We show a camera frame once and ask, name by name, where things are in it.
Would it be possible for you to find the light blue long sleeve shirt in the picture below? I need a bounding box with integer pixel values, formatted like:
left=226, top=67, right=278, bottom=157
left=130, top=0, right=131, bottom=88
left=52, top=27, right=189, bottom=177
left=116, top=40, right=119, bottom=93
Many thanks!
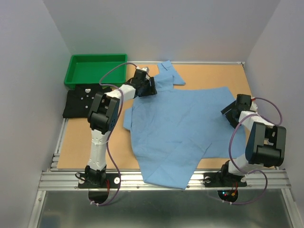
left=123, top=61, right=246, bottom=178

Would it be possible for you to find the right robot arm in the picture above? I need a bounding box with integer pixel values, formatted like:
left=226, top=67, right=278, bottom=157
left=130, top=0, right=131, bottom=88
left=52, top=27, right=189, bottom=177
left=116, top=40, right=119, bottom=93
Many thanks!
left=218, top=94, right=286, bottom=185

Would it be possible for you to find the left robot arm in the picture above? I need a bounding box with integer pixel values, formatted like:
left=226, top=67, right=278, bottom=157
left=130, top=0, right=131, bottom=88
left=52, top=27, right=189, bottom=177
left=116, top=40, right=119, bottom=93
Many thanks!
left=84, top=67, right=157, bottom=187

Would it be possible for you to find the green plastic tray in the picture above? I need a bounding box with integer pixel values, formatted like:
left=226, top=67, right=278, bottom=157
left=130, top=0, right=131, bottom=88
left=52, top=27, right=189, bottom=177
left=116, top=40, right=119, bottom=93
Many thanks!
left=64, top=54, right=128, bottom=89

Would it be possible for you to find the folded black shirt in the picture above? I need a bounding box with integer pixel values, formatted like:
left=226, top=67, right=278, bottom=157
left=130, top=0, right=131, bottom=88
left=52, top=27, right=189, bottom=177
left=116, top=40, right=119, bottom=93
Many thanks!
left=62, top=84, right=111, bottom=119

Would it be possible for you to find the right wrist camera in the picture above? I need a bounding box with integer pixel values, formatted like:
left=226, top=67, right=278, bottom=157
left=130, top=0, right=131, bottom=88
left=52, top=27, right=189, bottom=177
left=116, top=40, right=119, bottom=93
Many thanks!
left=250, top=97, right=258, bottom=113

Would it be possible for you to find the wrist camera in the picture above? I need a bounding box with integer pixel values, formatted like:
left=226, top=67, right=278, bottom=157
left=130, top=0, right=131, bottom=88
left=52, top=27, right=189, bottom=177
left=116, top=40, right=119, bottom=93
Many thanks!
left=136, top=66, right=150, bottom=74
left=250, top=97, right=258, bottom=113

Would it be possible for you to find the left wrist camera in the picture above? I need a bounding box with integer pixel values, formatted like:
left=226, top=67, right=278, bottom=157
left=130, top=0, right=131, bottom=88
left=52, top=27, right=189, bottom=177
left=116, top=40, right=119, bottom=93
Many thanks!
left=136, top=66, right=150, bottom=74

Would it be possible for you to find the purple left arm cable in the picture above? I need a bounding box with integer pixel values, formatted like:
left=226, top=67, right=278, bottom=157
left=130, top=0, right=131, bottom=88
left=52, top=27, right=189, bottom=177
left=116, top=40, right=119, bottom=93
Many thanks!
left=89, top=62, right=143, bottom=207

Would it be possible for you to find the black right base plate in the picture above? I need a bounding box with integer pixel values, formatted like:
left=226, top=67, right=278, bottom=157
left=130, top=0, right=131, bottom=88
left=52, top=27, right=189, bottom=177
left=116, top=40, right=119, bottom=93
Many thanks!
left=202, top=172, right=247, bottom=188

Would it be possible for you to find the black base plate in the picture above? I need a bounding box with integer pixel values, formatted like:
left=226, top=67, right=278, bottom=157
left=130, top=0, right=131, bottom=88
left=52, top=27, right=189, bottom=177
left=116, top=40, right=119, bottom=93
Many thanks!
left=75, top=172, right=120, bottom=189
left=202, top=172, right=247, bottom=188

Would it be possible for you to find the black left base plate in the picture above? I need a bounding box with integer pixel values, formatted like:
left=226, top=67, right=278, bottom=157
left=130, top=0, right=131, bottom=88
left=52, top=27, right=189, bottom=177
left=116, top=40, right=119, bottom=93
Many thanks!
left=75, top=172, right=120, bottom=189

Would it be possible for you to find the aluminium mounting rail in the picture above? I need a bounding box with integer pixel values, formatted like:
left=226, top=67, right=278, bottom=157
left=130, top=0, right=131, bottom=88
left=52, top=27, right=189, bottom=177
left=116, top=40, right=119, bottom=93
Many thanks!
left=38, top=169, right=291, bottom=191

